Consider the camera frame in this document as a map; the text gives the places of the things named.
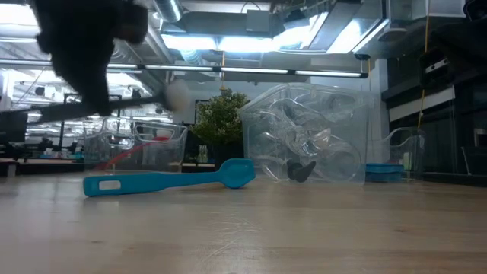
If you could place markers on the black computer monitor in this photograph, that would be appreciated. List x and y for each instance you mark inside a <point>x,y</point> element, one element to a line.
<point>13,127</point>

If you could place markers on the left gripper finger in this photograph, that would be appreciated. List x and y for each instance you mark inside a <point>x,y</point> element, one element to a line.
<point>91,87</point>

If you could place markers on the long hanging ceiling lamp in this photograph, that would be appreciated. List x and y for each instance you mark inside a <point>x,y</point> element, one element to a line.
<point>327,73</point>

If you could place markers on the deep clear plastic bin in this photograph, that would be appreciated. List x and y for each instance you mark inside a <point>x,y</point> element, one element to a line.
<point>357,114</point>

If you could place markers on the silver ventilation duct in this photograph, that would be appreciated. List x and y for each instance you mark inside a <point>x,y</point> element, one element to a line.
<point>169,9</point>

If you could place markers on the artificial green potted plant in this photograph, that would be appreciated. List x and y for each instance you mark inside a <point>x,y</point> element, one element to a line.
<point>220,118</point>

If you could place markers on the grey plastic scoop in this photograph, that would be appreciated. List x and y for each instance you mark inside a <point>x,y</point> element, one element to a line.
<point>144,100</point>

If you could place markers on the red plastic scoop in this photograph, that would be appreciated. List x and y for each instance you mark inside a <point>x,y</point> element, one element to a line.
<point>129,152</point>

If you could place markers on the light green cup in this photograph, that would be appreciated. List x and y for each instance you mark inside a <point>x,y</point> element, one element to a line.
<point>408,161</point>

